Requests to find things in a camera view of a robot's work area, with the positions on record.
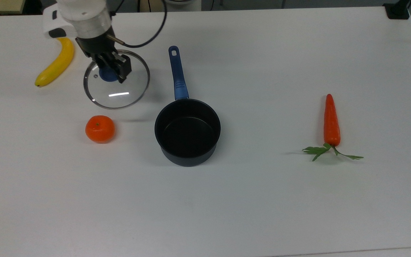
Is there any glass lid with blue knob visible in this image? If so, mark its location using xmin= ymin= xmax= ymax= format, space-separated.
xmin=83 ymin=49 xmax=151 ymax=110

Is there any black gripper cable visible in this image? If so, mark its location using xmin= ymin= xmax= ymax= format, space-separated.
xmin=106 ymin=0 xmax=168 ymax=49

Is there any yellow toy banana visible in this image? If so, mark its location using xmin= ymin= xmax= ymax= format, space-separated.
xmin=35 ymin=37 xmax=75 ymax=88

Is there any dark saucepan with blue handle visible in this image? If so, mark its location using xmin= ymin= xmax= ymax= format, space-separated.
xmin=154 ymin=45 xmax=222 ymax=167

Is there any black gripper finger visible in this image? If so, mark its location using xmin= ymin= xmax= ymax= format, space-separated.
xmin=112 ymin=53 xmax=132 ymax=84
xmin=95 ymin=54 xmax=120 ymax=79

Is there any orange toy tangerine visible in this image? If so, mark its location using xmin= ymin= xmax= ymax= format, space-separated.
xmin=85 ymin=115 xmax=116 ymax=144

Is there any black stand base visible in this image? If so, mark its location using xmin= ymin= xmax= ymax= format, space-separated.
xmin=383 ymin=0 xmax=411 ymax=20

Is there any orange toy carrot with leaves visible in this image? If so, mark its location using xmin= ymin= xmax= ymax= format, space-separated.
xmin=301 ymin=94 xmax=364 ymax=162

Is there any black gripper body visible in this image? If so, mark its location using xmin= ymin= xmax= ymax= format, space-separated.
xmin=75 ymin=33 xmax=121 ymax=62

